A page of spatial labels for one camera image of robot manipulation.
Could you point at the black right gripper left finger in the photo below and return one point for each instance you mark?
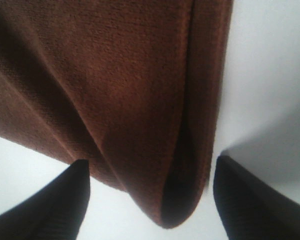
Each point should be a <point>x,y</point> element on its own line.
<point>56,212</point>

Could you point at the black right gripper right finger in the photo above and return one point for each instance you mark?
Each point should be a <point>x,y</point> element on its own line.
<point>250,209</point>

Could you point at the brown towel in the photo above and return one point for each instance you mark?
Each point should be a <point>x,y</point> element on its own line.
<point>131,85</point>

